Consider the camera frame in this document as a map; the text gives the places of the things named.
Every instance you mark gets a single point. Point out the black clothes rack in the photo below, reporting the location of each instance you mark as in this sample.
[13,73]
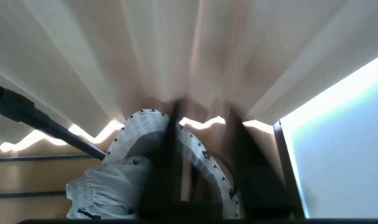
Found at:
[36,119]

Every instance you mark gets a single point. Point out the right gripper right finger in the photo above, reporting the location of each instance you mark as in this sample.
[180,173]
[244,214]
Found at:
[257,186]

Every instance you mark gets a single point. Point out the white laundry basket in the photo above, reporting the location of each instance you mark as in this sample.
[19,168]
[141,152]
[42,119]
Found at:
[145,124]

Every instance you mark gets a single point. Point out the pale grey shorts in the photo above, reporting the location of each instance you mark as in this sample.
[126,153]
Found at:
[108,186]

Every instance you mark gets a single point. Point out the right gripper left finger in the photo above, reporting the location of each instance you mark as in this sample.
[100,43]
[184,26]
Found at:
[164,180]

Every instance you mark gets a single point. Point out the beige curtain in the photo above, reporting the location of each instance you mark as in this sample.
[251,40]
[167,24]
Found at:
[114,46]

